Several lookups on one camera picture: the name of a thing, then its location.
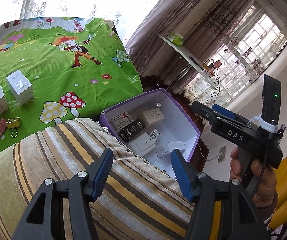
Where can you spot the white box with YSL logo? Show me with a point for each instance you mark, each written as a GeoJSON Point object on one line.
{"type": "Point", "coordinates": [20, 87]}

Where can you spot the white rounded box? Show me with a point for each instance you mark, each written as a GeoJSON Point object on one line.
{"type": "Point", "coordinates": [142, 145]}

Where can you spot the green tissue pack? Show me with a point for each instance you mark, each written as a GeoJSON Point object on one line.
{"type": "Point", "coordinates": [175, 39]}

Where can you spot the white printed text box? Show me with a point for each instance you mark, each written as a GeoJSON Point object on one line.
{"type": "Point", "coordinates": [154, 134]}

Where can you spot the pink patterned curtain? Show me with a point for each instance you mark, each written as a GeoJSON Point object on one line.
{"type": "Point", "coordinates": [204, 24]}

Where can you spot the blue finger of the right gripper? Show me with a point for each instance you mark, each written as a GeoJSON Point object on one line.
{"type": "Point", "coordinates": [223, 111]}
{"type": "Point", "coordinates": [205, 112]}

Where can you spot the white medicine box red figure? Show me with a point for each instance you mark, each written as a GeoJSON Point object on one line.
{"type": "Point", "coordinates": [121, 121]}

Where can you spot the beige box inside storage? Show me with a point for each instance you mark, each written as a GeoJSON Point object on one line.
{"type": "Point", "coordinates": [151, 117]}

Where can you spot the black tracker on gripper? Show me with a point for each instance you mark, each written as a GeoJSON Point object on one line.
{"type": "Point", "coordinates": [271, 95]}

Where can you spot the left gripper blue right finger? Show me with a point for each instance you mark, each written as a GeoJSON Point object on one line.
{"type": "Point", "coordinates": [239, 218]}

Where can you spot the black upright text box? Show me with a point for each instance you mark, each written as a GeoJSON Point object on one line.
{"type": "Point", "coordinates": [130, 131]}

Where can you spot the striped plush cushion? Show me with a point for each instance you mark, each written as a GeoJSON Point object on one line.
{"type": "Point", "coordinates": [139, 200]}

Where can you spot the yellow binder clip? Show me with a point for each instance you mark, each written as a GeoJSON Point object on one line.
{"type": "Point", "coordinates": [13, 124]}

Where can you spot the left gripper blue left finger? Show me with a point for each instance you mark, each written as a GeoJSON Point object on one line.
{"type": "Point", "coordinates": [43, 218]}

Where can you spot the white wall shelf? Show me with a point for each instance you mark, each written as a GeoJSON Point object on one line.
{"type": "Point", "coordinates": [192, 61]}

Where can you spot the colourful cartoon tablecloth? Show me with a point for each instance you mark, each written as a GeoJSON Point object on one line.
{"type": "Point", "coordinates": [77, 67]}

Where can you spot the purple cardboard storage box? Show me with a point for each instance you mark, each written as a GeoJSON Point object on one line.
{"type": "Point", "coordinates": [167, 126]}

